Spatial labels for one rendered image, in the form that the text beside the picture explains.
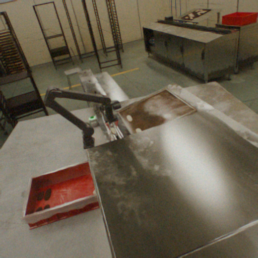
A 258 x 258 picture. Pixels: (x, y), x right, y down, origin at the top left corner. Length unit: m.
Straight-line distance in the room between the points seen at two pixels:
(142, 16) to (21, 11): 3.98
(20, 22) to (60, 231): 7.78
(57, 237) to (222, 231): 0.89
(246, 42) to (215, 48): 0.77
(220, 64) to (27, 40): 6.29
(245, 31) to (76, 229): 4.28
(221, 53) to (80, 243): 3.81
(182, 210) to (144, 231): 0.11
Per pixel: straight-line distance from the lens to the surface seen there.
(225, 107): 2.04
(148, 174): 0.71
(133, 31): 9.06
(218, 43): 4.28
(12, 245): 1.39
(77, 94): 1.59
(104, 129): 1.84
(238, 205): 0.64
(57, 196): 1.47
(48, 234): 1.32
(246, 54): 4.93
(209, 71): 4.33
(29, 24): 8.58
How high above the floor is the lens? 1.80
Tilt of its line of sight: 33 degrees down
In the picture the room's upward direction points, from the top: 12 degrees counter-clockwise
